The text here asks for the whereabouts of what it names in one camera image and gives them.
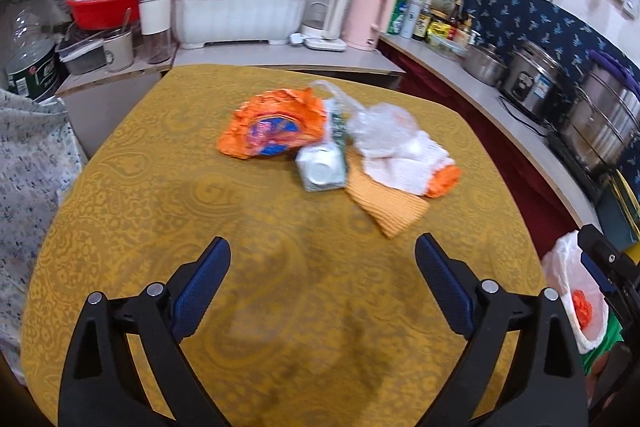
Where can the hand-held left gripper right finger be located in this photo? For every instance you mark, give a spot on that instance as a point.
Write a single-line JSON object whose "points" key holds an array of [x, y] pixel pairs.
{"points": [[445, 287]]}

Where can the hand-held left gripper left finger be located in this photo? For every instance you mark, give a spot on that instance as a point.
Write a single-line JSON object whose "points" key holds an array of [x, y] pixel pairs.
{"points": [[200, 292]]}

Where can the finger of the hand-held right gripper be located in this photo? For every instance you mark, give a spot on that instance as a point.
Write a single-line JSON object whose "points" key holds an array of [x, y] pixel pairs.
{"points": [[595, 269]]}

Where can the white-lined trash bin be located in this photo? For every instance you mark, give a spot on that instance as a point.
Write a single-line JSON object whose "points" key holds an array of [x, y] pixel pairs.
{"points": [[562, 267]]}

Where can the orange waffle cloth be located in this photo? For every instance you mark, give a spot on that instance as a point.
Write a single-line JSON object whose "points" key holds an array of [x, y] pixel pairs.
{"points": [[385, 207]]}

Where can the white crochet orange-trim cloth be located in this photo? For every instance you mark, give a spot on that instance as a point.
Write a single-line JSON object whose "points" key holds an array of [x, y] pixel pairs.
{"points": [[400, 167]]}

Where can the orange snack bag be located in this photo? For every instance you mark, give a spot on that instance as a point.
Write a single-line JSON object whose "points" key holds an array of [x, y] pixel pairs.
{"points": [[260, 132]]}

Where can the clear plastic bag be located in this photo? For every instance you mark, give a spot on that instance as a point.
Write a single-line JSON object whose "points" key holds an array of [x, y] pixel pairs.
{"points": [[380, 127]]}

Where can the green cloth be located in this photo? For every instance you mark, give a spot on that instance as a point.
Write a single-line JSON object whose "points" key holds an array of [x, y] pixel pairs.
{"points": [[602, 344]]}

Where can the stacked blue yellow basins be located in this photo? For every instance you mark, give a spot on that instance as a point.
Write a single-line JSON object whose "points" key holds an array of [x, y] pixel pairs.
{"points": [[620, 207]]}

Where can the yellow paisley tablecloth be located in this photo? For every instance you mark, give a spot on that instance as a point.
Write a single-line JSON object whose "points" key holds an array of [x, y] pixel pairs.
{"points": [[300, 282]]}

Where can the black induction cooker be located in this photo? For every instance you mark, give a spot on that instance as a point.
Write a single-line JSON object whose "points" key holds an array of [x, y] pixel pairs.
{"points": [[570, 154]]}

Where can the grey kitchen counter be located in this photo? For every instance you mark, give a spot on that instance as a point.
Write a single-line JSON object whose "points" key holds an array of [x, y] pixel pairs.
{"points": [[525, 147]]}

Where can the stacked steel steamer pot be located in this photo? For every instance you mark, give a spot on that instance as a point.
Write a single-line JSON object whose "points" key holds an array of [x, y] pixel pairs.
{"points": [[600, 127]]}

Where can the white floral cloth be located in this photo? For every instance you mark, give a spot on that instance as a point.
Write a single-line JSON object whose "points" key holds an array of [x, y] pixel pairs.
{"points": [[35, 207]]}

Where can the steel rice cooker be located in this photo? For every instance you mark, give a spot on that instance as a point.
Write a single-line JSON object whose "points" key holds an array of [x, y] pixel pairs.
{"points": [[535, 84]]}

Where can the purple cloth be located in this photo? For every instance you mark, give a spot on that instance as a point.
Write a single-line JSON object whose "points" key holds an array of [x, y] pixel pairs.
{"points": [[617, 67]]}

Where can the small steel pot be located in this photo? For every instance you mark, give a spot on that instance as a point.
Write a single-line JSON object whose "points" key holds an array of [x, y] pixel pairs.
{"points": [[482, 67]]}

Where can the clear food container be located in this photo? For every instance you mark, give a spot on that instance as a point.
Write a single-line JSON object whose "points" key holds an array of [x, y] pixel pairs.
{"points": [[457, 47]]}

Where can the white mug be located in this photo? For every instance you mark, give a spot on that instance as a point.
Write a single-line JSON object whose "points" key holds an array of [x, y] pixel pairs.
{"points": [[119, 52]]}

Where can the red label sauce bottle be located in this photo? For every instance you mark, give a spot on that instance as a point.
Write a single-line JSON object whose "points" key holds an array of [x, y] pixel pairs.
{"points": [[455, 27]]}

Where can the dark soy sauce bottle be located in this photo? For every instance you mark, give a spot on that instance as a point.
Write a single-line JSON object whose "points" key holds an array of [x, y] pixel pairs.
{"points": [[423, 24]]}

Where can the navy printed cloth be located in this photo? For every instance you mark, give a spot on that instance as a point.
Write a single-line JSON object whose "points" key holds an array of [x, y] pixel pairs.
{"points": [[520, 14]]}

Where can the white power plug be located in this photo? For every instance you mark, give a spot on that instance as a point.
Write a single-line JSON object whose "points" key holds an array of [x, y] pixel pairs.
{"points": [[297, 39]]}

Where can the white seasoning bottle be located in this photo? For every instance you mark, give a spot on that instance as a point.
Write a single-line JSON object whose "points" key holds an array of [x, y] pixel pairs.
{"points": [[411, 17]]}

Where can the green tin can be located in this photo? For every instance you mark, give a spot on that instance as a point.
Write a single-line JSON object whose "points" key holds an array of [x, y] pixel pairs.
{"points": [[396, 17]]}

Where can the clear plastic bottle green label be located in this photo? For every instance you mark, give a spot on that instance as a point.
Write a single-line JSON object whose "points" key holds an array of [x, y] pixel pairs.
{"points": [[32, 72]]}

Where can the white blender cup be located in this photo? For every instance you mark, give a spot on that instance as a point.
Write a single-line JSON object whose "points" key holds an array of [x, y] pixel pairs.
{"points": [[155, 17]]}

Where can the pink electric kettle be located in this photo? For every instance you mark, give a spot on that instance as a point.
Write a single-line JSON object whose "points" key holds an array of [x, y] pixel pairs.
{"points": [[365, 17]]}

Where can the red plastic basin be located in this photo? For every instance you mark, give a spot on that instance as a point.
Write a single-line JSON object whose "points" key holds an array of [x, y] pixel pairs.
{"points": [[105, 12]]}

